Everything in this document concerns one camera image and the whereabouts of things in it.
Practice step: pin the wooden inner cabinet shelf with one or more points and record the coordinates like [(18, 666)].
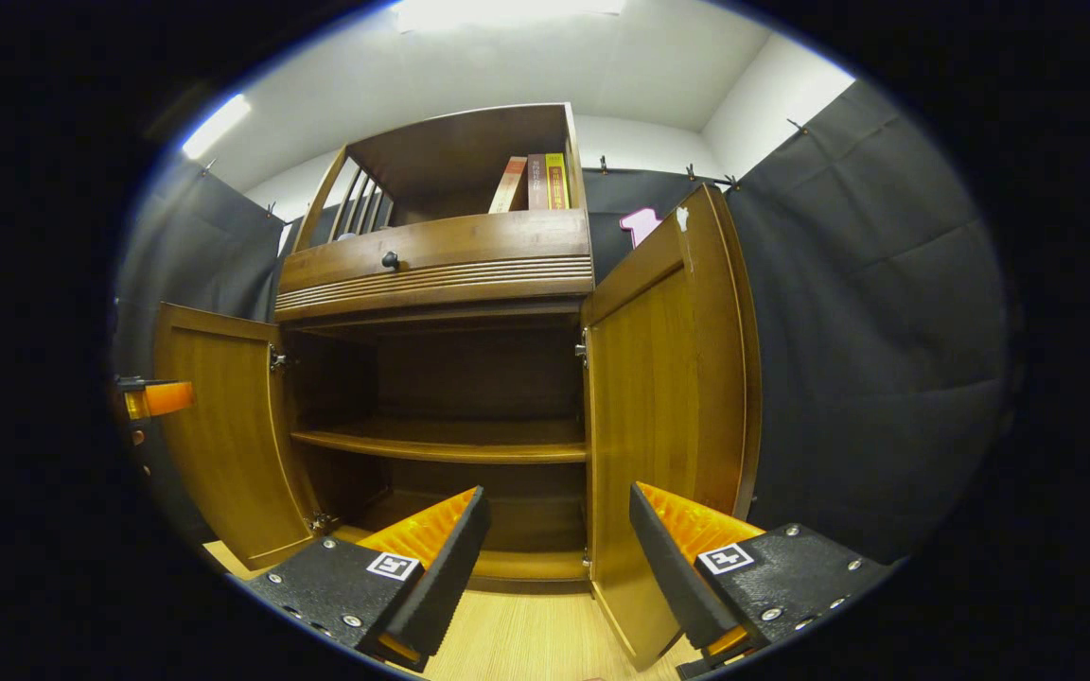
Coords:
[(441, 445)]

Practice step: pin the wooden cabinet drawer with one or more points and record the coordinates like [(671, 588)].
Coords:
[(488, 246)]

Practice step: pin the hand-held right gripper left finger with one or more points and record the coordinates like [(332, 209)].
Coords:
[(450, 586)]

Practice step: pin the large ceiling light panel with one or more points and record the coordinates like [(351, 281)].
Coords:
[(507, 11)]

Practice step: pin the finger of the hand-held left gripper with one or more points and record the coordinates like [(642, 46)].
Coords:
[(165, 399)]

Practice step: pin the dark red book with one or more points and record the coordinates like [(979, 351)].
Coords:
[(536, 184)]

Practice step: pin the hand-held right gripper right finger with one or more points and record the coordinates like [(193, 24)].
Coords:
[(673, 586)]

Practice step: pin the wooden cabinet door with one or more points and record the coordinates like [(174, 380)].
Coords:
[(223, 426), (659, 397)]

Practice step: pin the yellow book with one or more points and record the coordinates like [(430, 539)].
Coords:
[(557, 184)]

